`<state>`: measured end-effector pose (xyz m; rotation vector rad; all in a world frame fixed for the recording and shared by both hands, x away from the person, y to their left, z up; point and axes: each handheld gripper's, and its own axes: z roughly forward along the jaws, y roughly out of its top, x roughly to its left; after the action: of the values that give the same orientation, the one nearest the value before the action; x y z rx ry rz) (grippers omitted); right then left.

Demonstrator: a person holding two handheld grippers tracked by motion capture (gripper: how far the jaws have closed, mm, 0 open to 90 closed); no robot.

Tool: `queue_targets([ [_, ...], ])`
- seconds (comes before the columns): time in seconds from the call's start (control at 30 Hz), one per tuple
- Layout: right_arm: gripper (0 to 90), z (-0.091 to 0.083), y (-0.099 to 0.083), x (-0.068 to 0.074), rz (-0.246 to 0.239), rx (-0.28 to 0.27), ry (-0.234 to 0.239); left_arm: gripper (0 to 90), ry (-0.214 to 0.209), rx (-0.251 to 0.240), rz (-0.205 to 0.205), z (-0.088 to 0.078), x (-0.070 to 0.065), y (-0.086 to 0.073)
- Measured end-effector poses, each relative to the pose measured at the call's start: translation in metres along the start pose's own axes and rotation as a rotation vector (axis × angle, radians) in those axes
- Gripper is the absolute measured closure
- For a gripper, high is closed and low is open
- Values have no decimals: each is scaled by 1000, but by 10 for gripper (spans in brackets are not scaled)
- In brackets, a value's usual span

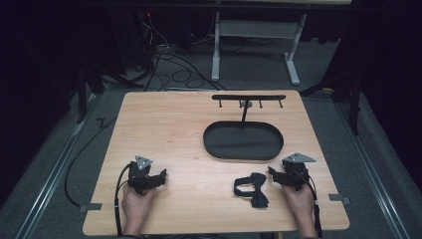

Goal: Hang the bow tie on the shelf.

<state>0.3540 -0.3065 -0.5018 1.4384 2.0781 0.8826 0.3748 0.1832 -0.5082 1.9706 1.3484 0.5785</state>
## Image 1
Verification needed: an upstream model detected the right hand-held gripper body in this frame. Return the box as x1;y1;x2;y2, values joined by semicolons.
281;151;317;192

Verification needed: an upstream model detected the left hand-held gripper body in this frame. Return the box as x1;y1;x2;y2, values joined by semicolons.
127;154;154;196

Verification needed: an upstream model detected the black bow tie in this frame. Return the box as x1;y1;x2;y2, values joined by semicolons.
233;171;270;209

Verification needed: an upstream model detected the black hook rack with tray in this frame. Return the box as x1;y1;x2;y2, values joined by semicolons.
202;94;288;162

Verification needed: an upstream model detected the person's right hand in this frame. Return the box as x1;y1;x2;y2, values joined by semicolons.
281;183;315;228

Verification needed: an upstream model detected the person's left hand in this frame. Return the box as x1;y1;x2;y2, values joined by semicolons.
120;183;155;228

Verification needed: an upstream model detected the grey tape strip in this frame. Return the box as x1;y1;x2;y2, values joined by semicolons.
327;193;351;206
79;202;104;214

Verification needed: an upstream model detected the black metal stand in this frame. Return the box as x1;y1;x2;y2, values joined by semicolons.
299;68;363;136
75;61;144;124

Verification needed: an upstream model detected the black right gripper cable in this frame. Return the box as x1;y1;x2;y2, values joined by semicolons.
298;169;323;239

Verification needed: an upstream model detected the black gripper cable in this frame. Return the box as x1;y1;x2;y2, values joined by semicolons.
298;169;323;239
113;161;132;237

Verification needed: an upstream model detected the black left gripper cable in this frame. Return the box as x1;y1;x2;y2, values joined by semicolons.
113;161;132;237

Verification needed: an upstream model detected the black floor cable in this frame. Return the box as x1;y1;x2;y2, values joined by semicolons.
64;115;117;208

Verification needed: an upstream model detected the silver floor rail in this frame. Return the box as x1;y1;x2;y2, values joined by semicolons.
13;93;98;239
333;98;416;239

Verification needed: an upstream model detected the tangle of floor cables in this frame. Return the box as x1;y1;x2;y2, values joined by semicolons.
133;13;227;93

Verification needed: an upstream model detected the white metal desk frame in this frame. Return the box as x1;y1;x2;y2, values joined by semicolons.
211;11;309;87

